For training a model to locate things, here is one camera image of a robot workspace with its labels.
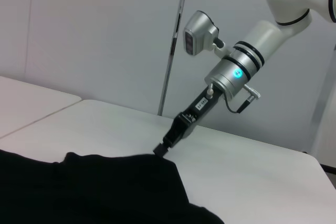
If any grey metal wall strip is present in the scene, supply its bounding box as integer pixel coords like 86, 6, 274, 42
157, 0, 191, 117

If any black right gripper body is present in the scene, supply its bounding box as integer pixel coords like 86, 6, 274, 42
173, 88, 221, 126

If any black t-shirt with FREE print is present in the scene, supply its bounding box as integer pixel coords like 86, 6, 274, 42
0, 149, 226, 224

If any right gripper cable with connector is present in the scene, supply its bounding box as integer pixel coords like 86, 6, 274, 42
206, 83, 263, 114

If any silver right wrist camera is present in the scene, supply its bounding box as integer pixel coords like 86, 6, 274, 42
183, 10, 232, 58

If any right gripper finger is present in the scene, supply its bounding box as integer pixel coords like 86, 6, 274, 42
153, 115, 196, 158

